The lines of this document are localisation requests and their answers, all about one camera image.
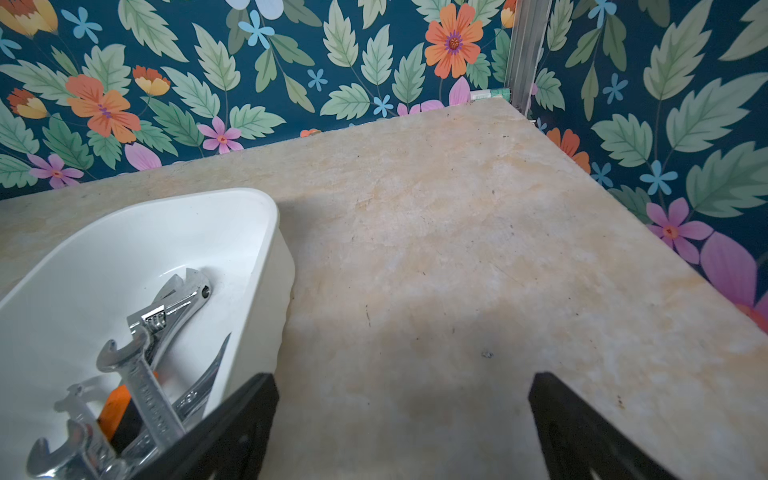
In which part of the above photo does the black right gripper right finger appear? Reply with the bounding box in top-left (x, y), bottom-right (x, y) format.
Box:
top-left (528, 372), bottom-right (675, 480)

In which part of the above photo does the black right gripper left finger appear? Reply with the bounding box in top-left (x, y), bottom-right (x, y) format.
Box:
top-left (134, 373), bottom-right (279, 480)

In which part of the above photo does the small silver open-end wrench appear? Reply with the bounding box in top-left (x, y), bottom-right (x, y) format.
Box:
top-left (121, 334), bottom-right (230, 477)

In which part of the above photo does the white plastic storage box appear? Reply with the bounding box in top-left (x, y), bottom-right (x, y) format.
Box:
top-left (1, 189), bottom-right (296, 479)

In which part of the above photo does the orange handled adjustable wrench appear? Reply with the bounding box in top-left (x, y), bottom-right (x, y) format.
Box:
top-left (97, 268), bottom-right (212, 449)

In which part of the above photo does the aluminium frame post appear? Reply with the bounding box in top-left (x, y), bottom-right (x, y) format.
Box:
top-left (504, 0), bottom-right (552, 116)

